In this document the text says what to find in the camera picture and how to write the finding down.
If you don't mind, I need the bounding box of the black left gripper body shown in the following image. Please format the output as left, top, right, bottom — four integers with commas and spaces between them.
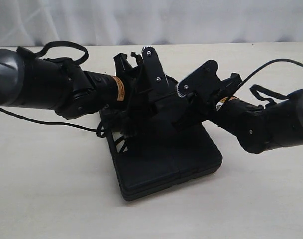
114, 52, 171, 111

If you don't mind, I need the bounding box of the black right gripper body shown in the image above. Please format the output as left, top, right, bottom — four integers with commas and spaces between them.
173, 73, 242, 131

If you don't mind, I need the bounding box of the black plastic carrying case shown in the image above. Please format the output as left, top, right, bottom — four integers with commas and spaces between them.
98, 73, 223, 202

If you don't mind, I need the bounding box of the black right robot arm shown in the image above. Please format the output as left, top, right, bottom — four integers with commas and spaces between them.
155, 72, 303, 154

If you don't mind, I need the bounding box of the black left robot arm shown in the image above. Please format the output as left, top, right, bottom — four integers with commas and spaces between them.
0, 47, 176, 138

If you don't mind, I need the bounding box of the white backdrop curtain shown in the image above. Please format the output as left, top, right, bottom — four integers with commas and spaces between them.
0, 0, 303, 47

